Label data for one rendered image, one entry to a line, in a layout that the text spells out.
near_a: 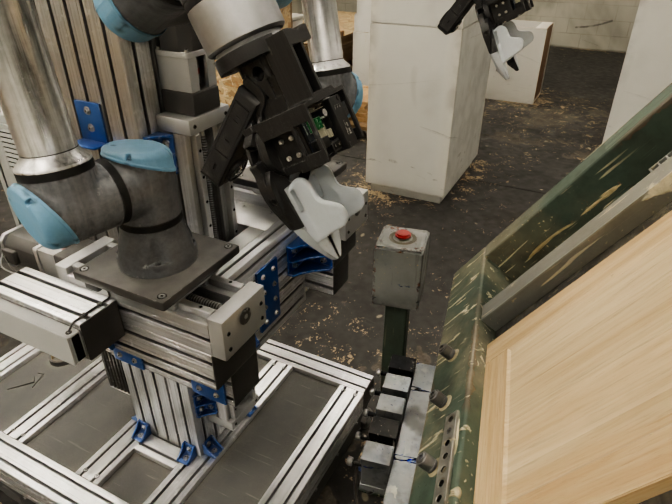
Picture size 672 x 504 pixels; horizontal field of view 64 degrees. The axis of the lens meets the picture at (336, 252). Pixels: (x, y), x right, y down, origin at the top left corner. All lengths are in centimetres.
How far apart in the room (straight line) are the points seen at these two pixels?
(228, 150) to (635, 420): 54
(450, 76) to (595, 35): 593
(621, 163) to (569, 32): 796
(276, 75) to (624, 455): 54
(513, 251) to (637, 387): 64
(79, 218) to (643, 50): 425
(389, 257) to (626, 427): 74
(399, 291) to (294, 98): 94
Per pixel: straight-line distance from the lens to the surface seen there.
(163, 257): 104
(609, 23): 913
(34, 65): 91
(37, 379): 224
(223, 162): 55
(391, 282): 135
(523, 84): 604
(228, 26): 48
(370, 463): 106
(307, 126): 48
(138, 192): 97
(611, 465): 72
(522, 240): 132
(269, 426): 185
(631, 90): 476
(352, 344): 243
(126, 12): 59
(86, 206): 93
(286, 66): 48
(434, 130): 348
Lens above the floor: 160
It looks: 31 degrees down
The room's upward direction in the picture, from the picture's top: straight up
